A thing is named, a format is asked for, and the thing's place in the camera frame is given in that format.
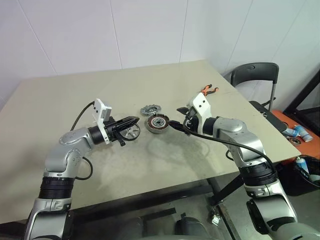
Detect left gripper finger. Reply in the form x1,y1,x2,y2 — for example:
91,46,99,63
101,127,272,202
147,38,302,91
116,116,141,126
114,122,139,131

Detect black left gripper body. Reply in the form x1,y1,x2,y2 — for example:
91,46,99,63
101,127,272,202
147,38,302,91
103,116,126,148

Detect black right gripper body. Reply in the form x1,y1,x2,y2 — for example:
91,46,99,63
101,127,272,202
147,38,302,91
181,106,202,137

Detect round wheel ring part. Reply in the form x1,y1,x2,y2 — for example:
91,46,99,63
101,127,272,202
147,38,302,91
117,122,141,141

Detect motor stator with copper windings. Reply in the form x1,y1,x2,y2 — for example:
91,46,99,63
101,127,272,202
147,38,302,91
144,113,171,136

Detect small grey gear disc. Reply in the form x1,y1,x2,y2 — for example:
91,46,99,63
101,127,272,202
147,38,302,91
139,104,162,117

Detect black bag with logo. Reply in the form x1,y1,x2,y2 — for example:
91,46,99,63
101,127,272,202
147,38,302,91
248,100,288,132

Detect black folding chair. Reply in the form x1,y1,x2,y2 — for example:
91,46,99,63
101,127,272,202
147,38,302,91
228,62,280,112

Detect black tape strip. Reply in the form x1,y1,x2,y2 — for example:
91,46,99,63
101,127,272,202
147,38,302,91
139,206,177,219

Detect small silver metal object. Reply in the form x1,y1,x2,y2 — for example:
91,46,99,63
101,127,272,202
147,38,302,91
211,208,223,225

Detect blue white plastic bottle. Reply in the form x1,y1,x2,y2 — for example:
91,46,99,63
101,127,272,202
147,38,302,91
293,124,314,143
284,128,301,138

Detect black bin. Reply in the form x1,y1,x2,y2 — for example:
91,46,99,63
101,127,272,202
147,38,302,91
276,154,320,197

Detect white blue spray can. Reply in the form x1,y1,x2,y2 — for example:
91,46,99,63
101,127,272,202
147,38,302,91
296,156,311,176

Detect orange box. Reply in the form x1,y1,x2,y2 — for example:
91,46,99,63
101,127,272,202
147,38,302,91
271,109,320,160

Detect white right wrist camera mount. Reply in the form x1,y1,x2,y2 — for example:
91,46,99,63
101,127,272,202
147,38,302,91
187,92,213,133

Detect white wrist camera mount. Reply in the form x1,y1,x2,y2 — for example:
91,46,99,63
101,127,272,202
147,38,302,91
91,98,113,146
187,92,213,133

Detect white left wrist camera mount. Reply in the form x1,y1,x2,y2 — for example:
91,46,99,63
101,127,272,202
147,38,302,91
91,98,113,146

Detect orange black handled pliers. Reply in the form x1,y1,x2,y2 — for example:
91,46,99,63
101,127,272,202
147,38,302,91
199,84,220,97

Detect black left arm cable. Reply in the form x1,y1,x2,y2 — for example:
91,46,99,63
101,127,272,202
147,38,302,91
70,101,97,181

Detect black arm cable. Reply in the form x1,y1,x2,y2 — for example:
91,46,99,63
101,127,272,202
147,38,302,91
182,119,278,176
70,101,97,181

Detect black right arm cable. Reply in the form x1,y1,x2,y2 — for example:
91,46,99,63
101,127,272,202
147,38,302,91
182,119,278,176

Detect black metal table frame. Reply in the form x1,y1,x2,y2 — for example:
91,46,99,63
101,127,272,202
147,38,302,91
0,172,247,238

